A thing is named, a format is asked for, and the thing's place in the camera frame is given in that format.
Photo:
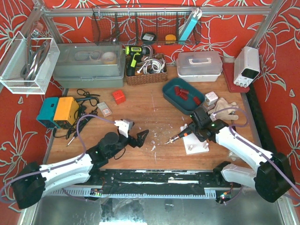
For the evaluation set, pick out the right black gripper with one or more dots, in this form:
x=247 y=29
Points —
x=192 y=128

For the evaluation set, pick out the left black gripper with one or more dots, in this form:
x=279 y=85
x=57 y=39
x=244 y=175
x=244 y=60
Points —
x=132 y=140

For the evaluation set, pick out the orange black screwdriver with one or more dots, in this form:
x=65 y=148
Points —
x=182 y=134

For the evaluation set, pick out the large red spring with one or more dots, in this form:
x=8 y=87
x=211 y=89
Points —
x=178 y=90

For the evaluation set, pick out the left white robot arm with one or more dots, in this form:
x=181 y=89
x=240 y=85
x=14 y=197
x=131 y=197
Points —
x=36 y=181

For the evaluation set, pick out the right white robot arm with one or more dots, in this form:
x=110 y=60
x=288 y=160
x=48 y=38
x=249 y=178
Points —
x=268 y=173

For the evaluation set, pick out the red spring in tray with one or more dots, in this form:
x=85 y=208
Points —
x=197 y=100
x=184 y=96

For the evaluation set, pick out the white peg board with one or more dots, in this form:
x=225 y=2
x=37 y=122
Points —
x=194 y=146

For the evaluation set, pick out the beige work glove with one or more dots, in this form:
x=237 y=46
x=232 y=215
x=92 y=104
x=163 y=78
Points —
x=224 y=110

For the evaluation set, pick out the white cube adapter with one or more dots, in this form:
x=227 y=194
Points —
x=211 y=98

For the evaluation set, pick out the teal plastic tray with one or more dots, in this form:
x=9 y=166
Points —
x=188 y=106

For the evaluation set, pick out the small clear screw box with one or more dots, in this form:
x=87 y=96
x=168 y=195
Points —
x=105 y=110

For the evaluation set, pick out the red cube adapter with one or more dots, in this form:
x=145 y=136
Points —
x=119 y=97

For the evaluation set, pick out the white plastic lidded box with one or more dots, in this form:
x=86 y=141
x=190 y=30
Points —
x=199 y=66

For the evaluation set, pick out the soldering iron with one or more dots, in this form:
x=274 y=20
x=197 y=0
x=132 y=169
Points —
x=74 y=136

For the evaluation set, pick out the brown wicker basket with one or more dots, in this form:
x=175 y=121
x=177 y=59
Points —
x=149 y=71

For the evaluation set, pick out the white power supply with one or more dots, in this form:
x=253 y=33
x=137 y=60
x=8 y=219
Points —
x=246 y=67

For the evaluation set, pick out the yellow soldering station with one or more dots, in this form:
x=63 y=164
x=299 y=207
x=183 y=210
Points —
x=66 y=109

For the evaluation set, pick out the green black drill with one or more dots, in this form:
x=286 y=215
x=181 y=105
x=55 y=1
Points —
x=135 y=53

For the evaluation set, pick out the yellow tape measure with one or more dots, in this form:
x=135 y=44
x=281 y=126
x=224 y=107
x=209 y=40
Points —
x=170 y=39

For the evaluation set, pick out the grey plastic storage box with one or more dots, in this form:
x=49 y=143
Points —
x=87 y=65

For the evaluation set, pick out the teal device box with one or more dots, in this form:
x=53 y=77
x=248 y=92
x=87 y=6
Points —
x=47 y=112

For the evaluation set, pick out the blue white case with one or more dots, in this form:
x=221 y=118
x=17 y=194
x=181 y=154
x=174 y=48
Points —
x=186 y=29

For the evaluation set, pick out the clear acrylic box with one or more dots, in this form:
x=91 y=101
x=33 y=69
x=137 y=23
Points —
x=28 y=69

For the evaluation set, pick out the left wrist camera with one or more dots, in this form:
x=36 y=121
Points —
x=124 y=126

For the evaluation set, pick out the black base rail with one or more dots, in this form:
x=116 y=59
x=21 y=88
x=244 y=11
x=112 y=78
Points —
x=155 y=183

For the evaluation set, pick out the black wire basket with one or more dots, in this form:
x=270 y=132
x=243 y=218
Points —
x=127 y=30

